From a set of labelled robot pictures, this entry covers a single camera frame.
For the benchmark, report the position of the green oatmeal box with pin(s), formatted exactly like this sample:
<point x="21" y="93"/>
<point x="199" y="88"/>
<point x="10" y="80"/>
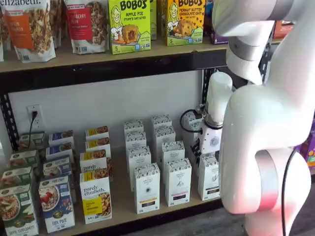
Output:
<point x="14" y="178"/>
<point x="23" y="159"/>
<point x="17" y="211"/>
<point x="38" y="141"/>

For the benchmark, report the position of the blue flax oatmeal box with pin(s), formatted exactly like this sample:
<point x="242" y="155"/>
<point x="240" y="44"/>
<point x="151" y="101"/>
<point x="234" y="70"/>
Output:
<point x="59" y="150"/>
<point x="56" y="206"/>
<point x="56" y="168"/>
<point x="61" y="137"/>

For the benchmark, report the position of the purple Annie's box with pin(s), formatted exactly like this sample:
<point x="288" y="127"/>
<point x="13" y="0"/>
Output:
<point x="305" y="147"/>

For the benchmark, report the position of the white wall outlet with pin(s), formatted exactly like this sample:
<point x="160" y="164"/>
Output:
<point x="39" y="123"/>

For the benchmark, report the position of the yellow purely elizabeth box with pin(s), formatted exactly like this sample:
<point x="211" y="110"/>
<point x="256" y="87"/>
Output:
<point x="96" y="199"/>
<point x="92" y="162"/>
<point x="97" y="131"/>
<point x="98" y="143"/>

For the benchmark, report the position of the blue Z Bar box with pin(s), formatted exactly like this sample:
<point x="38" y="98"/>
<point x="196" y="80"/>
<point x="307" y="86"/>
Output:
<point x="219" y="40"/>

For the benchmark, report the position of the white box pink strip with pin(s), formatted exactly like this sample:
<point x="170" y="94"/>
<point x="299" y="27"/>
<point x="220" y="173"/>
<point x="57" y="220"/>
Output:
<point x="164" y="135"/>
<point x="177" y="184"/>
<point x="173" y="151"/>
<point x="161" y="121"/>

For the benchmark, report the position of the orange snack box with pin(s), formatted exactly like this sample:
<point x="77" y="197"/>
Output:
<point x="283" y="29"/>

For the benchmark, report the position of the yellow Bobo's peanut butter box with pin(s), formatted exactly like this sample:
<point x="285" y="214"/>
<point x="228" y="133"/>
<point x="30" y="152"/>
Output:
<point x="185" y="24"/>

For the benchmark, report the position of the green Bobo's apple pie box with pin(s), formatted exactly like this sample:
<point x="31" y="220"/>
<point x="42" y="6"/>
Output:
<point x="153" y="19"/>
<point x="129" y="27"/>

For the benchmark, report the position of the orange label granola bag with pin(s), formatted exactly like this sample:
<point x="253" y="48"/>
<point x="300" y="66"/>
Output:
<point x="29" y="32"/>
<point x="57" y="22"/>

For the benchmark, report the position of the red label granola bag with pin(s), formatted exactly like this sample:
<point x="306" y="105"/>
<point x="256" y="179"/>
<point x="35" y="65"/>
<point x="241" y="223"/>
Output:
<point x="86" y="27"/>

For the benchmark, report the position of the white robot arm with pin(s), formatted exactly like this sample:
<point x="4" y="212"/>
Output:
<point x="258" y="123"/>

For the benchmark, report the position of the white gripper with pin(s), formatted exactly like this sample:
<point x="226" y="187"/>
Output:
<point x="211" y="140"/>

